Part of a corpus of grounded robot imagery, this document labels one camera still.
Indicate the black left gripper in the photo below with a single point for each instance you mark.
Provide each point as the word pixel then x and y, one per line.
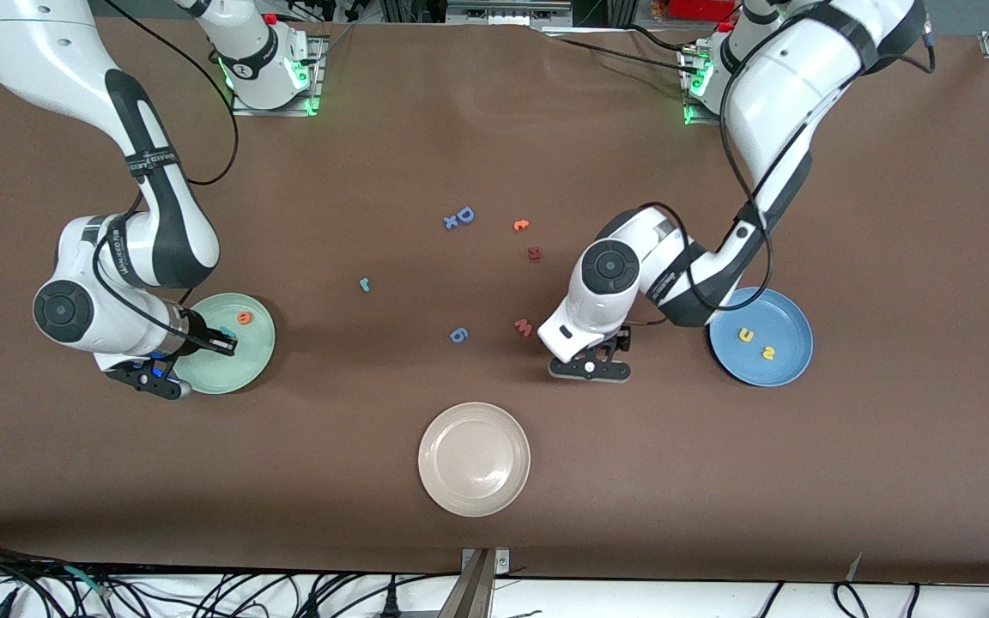
pixel 624 341

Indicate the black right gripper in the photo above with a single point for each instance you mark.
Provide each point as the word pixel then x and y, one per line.
pixel 196 332

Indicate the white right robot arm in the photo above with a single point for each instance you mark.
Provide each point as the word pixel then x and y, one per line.
pixel 31 51

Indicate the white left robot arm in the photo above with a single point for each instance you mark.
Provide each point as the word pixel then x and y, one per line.
pixel 786 86

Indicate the mint green plate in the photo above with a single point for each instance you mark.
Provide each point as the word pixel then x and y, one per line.
pixel 241 369

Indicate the pink foam letter w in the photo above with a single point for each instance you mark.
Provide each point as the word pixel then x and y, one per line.
pixel 523 329

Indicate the blue foam number 6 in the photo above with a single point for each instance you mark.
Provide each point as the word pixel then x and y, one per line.
pixel 453 330

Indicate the blue plate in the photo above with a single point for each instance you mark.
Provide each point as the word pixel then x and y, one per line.
pixel 782 322

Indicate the beige plate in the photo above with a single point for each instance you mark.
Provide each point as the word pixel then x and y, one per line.
pixel 473 459

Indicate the blue foam letter D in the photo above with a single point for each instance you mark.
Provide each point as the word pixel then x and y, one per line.
pixel 459 215

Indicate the white paper tag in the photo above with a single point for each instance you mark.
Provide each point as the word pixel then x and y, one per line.
pixel 853 568

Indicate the red box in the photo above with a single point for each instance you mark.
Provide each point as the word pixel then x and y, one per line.
pixel 700 9

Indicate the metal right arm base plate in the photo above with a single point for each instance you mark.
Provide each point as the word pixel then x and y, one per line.
pixel 276 112

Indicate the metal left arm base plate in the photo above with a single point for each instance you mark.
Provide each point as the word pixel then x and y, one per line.
pixel 692 117

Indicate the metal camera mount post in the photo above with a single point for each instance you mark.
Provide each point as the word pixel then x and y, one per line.
pixel 473 596

